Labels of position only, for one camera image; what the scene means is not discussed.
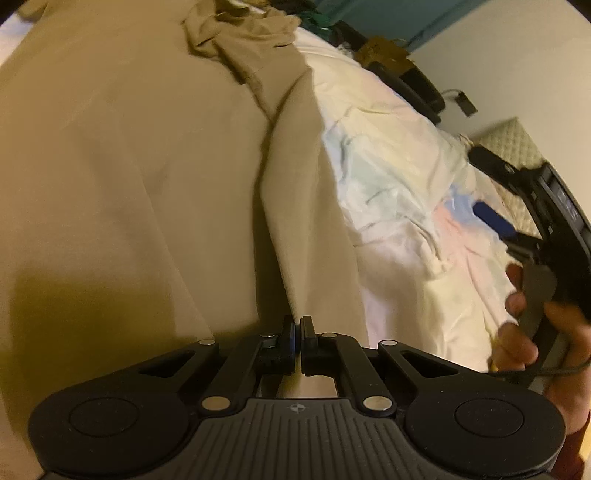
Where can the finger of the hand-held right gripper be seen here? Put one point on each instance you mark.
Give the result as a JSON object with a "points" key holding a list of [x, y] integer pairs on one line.
{"points": [[496, 164], [494, 219]]}

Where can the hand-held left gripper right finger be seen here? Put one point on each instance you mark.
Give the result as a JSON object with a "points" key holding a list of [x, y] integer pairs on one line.
{"points": [[308, 344]]}

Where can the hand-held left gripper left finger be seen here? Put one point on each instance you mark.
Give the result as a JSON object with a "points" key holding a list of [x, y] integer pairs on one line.
{"points": [[290, 344]]}

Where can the tan printed shirt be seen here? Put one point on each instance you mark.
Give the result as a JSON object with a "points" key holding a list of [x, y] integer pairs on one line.
{"points": [[138, 184]]}

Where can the person's right hand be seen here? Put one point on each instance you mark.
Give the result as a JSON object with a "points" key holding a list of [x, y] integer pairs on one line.
{"points": [[568, 350]]}

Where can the quilted beige headboard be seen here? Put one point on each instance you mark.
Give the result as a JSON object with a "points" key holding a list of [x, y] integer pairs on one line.
{"points": [[512, 138]]}

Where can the pastel bed sheet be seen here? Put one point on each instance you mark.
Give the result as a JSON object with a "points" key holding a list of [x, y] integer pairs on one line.
{"points": [[406, 207]]}

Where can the black sofa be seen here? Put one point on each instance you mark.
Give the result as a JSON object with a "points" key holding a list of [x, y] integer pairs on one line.
{"points": [[415, 85]]}

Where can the yellow paper bag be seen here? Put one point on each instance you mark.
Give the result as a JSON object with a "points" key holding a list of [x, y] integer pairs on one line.
{"points": [[381, 53]]}

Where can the wide blue curtain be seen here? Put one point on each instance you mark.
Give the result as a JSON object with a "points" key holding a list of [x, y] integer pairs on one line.
{"points": [[406, 18]]}

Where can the green garment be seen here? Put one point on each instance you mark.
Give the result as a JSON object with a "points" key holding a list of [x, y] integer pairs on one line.
{"points": [[318, 21]]}

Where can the black wall socket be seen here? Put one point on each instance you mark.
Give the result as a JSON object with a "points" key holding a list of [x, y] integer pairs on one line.
{"points": [[466, 102]]}

